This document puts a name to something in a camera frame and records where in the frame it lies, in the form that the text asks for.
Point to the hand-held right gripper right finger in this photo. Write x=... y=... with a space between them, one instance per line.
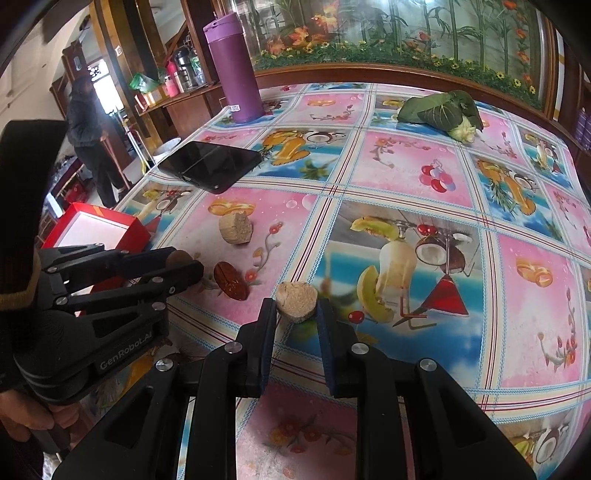
x=328 y=350

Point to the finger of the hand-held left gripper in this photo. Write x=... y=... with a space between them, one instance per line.
x=152 y=286
x=92 y=263

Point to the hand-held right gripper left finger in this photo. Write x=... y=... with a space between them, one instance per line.
x=265 y=350

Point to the red cardboard box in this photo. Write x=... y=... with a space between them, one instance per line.
x=92 y=228

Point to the person's left hand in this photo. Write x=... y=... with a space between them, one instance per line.
x=23 y=415

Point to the red jujube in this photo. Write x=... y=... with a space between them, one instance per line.
x=231 y=281

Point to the beige root chunk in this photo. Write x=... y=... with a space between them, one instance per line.
x=233 y=228

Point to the black phone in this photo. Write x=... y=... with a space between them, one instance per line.
x=207 y=164

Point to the white bucket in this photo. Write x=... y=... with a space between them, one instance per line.
x=168 y=144

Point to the wooden cabinet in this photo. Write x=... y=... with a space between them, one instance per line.
x=194 y=108

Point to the green bag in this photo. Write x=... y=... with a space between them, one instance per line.
x=142 y=82

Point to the fruit print tablecloth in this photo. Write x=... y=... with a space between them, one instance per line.
x=392 y=166

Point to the pink bottle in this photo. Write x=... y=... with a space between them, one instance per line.
x=171 y=82

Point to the black steel thermos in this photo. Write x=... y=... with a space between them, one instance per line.
x=183 y=67

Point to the purple bottle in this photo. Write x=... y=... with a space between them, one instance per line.
x=233 y=69

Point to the green leafy vegetable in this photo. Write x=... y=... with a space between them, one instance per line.
x=438 y=110

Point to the bamboo print glass screen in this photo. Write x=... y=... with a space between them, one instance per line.
x=392 y=32

